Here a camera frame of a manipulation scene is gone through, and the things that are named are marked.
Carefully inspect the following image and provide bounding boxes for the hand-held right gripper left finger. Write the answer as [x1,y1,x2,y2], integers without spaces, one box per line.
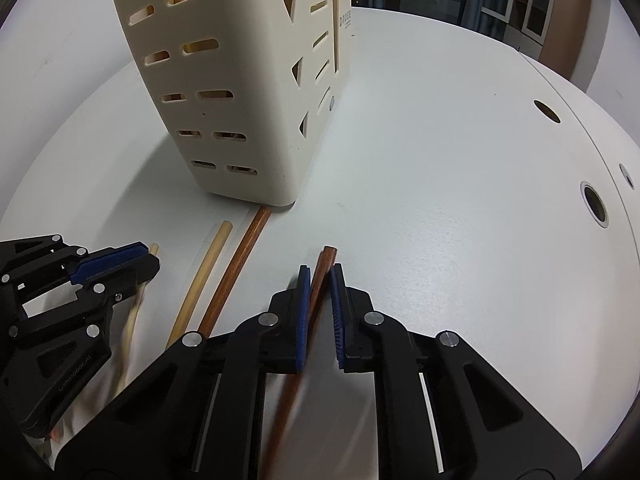
[54,264,313,480]

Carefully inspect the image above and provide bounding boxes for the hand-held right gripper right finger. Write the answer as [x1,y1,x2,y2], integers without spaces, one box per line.
[327,262,583,480]

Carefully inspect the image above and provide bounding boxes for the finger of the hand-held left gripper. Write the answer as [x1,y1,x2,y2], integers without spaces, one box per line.
[10,241,162,357]
[0,234,91,287]

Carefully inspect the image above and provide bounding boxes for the dark brown wooden chopstick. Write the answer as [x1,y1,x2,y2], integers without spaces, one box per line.
[257,245,340,480]
[197,206,273,337]

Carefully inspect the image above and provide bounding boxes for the light wooden chopstick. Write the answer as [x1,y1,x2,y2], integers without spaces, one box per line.
[165,220,234,350]
[114,243,162,393]

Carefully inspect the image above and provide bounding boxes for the cream plastic utensil holder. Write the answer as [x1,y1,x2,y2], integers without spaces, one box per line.
[104,0,354,209]

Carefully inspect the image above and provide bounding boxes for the brown cabinet with glass doors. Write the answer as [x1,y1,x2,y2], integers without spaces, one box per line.
[480,0,597,82]

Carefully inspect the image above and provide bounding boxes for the round table cable grommet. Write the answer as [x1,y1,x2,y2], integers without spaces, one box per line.
[580,182,610,230]

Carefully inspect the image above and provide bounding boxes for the dark oval table cable hole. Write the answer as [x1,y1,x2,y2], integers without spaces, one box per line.
[533,100,563,124]

